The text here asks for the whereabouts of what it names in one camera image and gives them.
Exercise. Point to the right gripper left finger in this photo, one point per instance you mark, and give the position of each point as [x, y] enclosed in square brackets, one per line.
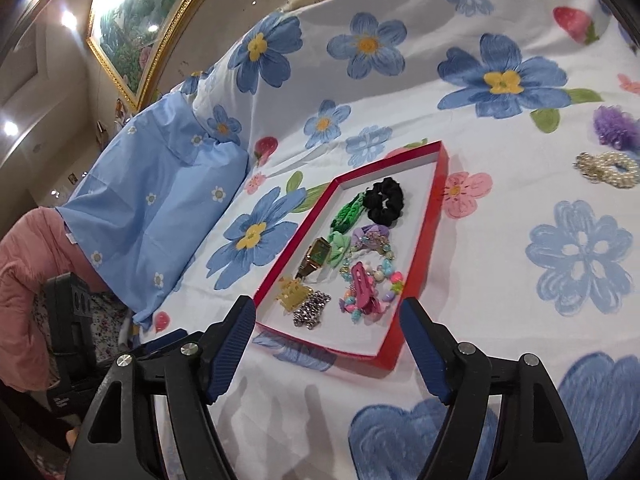
[223, 345]

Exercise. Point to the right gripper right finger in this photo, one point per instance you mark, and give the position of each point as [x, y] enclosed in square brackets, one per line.
[431, 346]

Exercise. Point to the pink hair clip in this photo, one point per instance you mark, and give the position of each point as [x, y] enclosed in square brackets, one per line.
[364, 293]

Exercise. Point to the green face wrist watch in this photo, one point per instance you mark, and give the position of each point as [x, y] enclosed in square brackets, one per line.
[314, 258]

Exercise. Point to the purple bow hair clip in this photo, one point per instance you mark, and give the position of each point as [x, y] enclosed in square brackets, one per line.
[372, 237]

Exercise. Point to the black scrunchie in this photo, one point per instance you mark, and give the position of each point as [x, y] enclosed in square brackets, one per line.
[384, 202]

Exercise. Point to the red jewelry box tray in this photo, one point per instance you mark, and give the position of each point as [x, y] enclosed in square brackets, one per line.
[360, 254]

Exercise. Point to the blue pillow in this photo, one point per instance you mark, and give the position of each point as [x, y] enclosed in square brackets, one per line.
[150, 199]

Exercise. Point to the pink blanket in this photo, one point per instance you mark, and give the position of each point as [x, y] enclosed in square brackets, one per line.
[33, 251]

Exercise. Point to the pearl scrunchie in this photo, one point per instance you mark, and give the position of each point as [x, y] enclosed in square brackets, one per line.
[612, 168]

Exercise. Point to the purple fluffy scrunchie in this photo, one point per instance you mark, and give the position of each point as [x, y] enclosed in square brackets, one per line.
[616, 128]

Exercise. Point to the gold framed painting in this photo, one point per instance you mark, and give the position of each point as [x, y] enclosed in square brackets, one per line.
[132, 41]

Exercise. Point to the left camera box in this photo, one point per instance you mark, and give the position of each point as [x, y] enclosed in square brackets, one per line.
[69, 316]

